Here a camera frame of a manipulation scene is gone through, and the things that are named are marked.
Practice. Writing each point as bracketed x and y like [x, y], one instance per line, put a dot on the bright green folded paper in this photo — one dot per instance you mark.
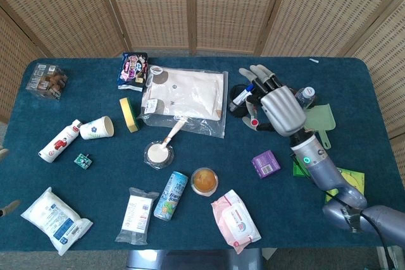
[297, 170]

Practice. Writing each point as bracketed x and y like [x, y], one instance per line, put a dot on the white wipes clear pack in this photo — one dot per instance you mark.
[137, 216]

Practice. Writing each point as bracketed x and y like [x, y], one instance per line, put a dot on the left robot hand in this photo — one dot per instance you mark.
[9, 208]

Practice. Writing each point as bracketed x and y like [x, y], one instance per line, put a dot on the yellow green sponge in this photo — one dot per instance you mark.
[129, 115]

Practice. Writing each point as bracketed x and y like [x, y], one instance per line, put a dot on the light blue drink can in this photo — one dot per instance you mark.
[171, 195]

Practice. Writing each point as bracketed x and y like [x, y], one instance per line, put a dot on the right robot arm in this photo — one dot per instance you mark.
[335, 184]

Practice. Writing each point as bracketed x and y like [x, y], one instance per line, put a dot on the blue felt table cloth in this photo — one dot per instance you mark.
[221, 143]

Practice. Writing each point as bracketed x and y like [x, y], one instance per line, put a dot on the small green circuit board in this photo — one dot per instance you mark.
[83, 161]

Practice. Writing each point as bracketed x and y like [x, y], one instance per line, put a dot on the white powder bag blue label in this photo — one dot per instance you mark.
[55, 219]

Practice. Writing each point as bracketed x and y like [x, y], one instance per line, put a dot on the orange fruit jelly cup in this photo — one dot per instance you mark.
[204, 182]

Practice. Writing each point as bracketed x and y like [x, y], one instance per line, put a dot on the dark snack bag pink print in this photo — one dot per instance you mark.
[134, 72]

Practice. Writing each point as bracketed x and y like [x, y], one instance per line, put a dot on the clear water bottle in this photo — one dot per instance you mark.
[306, 94]

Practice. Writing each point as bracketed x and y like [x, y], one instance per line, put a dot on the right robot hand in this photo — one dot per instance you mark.
[281, 108]

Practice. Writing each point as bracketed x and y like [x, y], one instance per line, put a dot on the cream garment in clear bag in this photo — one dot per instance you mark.
[190, 96]

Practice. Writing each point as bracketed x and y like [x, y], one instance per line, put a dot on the pink wet wipes pack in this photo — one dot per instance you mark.
[235, 221]

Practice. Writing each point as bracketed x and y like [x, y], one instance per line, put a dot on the dark robot base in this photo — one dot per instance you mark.
[194, 260]

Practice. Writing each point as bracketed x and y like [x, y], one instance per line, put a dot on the blue cap marker pen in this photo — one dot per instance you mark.
[243, 94]

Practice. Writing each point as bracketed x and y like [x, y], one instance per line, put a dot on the brown packaged box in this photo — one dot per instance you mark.
[47, 82]

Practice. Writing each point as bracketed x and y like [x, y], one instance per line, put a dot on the purple cardboard box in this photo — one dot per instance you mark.
[265, 164]

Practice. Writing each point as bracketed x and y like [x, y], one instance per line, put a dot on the wicker folding screen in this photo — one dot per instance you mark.
[158, 7]

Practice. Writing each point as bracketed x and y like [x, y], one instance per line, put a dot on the small white scrap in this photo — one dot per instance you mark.
[314, 60]

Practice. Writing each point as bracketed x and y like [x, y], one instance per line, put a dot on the paper cup blue flower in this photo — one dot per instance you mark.
[95, 128]

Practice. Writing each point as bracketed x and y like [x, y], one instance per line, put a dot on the yellow green flat packet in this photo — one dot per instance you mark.
[351, 180]

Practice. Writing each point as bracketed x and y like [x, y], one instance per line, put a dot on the white bottle red print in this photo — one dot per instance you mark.
[60, 144]

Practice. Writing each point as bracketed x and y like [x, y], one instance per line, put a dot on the green plastic cutting board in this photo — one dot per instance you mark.
[321, 116]

